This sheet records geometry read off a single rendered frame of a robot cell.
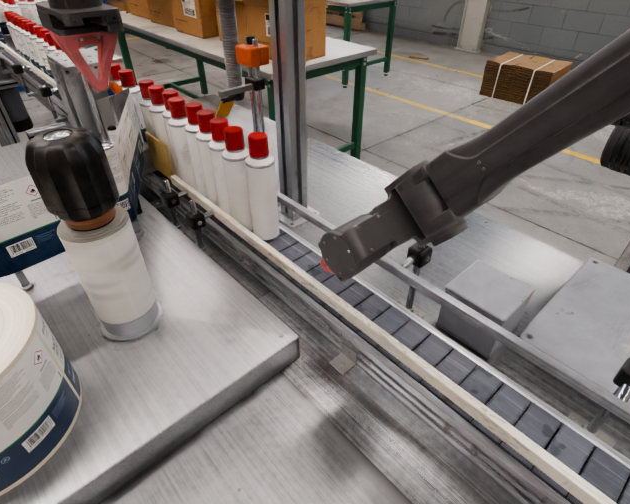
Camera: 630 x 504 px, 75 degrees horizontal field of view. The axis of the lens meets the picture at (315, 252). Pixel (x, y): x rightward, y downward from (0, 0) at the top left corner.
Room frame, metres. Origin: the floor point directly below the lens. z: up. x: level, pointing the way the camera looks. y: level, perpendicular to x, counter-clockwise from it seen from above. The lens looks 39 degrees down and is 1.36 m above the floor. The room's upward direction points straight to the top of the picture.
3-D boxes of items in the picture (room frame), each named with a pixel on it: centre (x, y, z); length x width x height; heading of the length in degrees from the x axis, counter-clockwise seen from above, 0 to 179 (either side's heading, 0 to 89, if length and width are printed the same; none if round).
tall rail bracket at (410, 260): (0.49, -0.15, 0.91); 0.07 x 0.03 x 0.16; 132
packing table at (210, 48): (3.22, 0.66, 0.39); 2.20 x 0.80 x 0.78; 42
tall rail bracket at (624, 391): (0.26, -0.35, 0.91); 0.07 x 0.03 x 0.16; 132
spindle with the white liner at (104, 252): (0.43, 0.28, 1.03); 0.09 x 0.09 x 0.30
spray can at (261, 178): (0.66, 0.10, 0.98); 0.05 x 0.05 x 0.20
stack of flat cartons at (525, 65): (4.26, -2.07, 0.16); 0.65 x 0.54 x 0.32; 47
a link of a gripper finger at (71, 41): (0.58, 0.30, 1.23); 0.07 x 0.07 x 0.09; 43
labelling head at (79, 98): (0.93, 0.48, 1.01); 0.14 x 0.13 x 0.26; 42
